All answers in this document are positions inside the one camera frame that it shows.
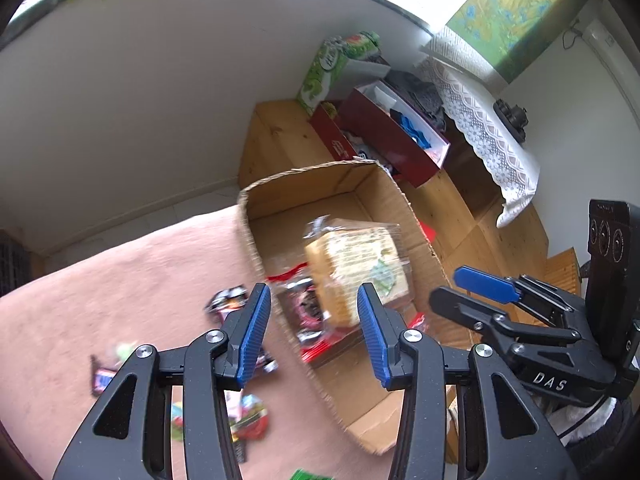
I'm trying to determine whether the map wall poster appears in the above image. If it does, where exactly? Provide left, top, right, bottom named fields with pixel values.
left=445, top=0, right=588, bottom=83

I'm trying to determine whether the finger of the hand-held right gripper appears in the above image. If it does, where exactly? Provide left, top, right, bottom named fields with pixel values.
left=429, top=286, right=581, bottom=356
left=452, top=266, right=588, bottom=330

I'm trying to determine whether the red black snack packet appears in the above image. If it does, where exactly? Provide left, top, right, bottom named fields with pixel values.
left=266, top=265, right=351, bottom=361

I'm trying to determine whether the black camera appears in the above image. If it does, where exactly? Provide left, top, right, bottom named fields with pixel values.
left=492, top=100, right=529, bottom=136

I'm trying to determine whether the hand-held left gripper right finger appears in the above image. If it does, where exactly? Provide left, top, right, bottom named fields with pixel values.
left=356, top=282, right=581, bottom=480

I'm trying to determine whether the red green snack packet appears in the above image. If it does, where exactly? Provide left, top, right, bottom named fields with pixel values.
left=171, top=402, right=187, bottom=443

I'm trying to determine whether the blue plastic item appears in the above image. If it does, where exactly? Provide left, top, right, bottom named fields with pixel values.
left=390, top=110, right=433, bottom=148

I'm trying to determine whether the green printed carton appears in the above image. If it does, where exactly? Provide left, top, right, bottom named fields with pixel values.
left=296, top=31, right=383, bottom=113

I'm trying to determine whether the white cardboard box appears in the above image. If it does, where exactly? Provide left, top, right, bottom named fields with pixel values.
left=345, top=55, right=392, bottom=86

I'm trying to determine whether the white lace cloth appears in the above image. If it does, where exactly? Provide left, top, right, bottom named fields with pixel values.
left=417, top=27, right=542, bottom=229

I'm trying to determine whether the dark red shoebox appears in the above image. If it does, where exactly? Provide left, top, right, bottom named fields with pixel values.
left=340, top=80, right=451, bottom=190

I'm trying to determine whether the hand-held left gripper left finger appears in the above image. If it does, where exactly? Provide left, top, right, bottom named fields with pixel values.
left=52, top=282, right=273, bottom=480

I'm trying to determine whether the dark grey clothing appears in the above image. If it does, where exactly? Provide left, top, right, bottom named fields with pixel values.
left=385, top=70, right=448, bottom=131

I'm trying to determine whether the brown cardboard box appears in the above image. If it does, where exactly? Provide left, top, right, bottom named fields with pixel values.
left=236, top=157, right=476, bottom=456

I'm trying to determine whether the dark snack packet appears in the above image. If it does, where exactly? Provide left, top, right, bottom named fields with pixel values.
left=204, top=286, right=278, bottom=375

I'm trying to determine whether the bagged bread loaf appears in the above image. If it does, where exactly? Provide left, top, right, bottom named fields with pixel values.
left=302, top=216, right=413, bottom=328

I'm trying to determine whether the red box lid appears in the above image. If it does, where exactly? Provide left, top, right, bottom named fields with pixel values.
left=308, top=100, right=361, bottom=163

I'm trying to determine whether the white air conditioner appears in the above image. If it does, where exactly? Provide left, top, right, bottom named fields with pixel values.
left=580, top=19, right=636, bottom=106

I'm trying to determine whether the dark metal grille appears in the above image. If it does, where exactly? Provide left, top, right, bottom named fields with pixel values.
left=0, top=230, right=32, bottom=297

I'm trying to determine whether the brown chocolate bar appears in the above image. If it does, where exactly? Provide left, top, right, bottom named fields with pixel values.
left=90, top=355, right=118, bottom=398

